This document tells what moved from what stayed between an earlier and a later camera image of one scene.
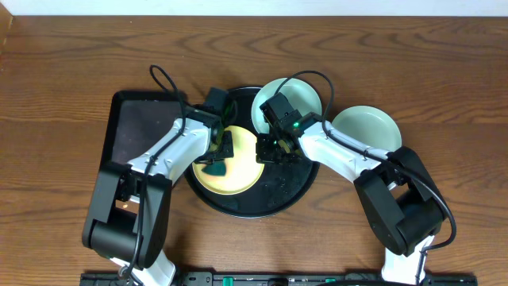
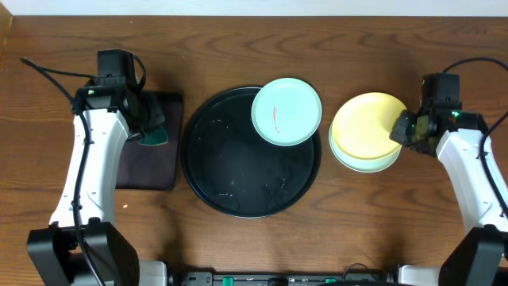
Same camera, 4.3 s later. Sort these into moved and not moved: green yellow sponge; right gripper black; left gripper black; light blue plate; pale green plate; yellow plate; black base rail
Moved: right gripper black; light blue plate; yellow plate; left gripper black; green yellow sponge
Not moved: pale green plate; black base rail
